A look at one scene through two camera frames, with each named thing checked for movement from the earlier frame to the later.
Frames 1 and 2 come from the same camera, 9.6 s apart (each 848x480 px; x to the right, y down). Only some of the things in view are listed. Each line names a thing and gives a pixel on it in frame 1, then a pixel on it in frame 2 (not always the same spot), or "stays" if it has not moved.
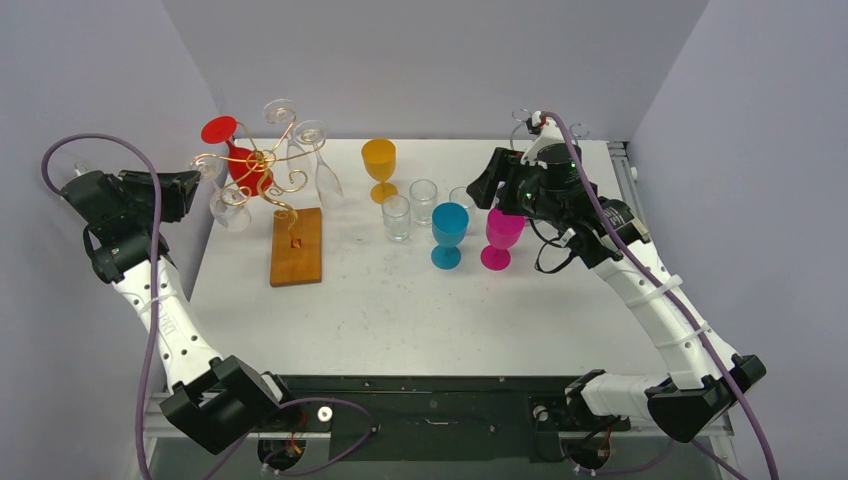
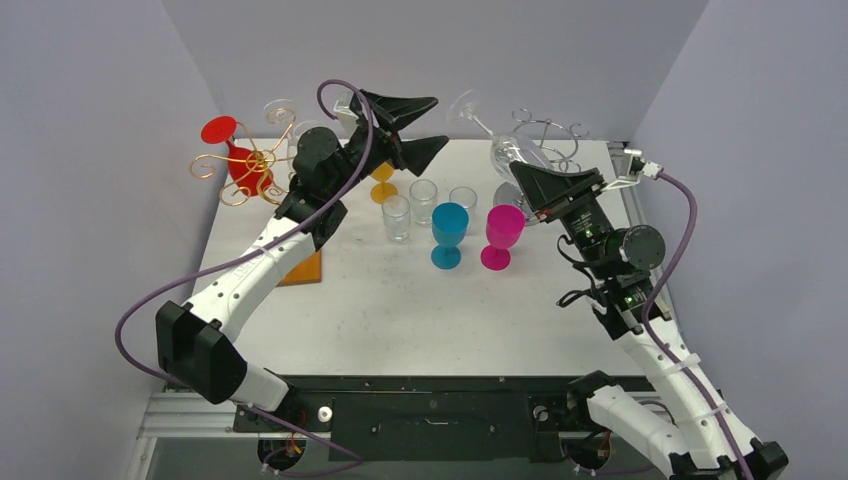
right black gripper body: x=505 y=178 to x=568 y=201
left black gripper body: x=139 y=194 to x=384 y=149
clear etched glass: x=459 y=195 stays
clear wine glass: x=230 y=207 to x=505 y=148
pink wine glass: x=503 y=232 stays
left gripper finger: x=187 y=183 to x=398 y=111
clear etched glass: x=397 y=212 stays
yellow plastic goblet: x=379 y=156 stays
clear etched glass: x=423 y=195 stays
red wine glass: x=248 y=170 stays
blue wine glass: x=449 y=224 stays
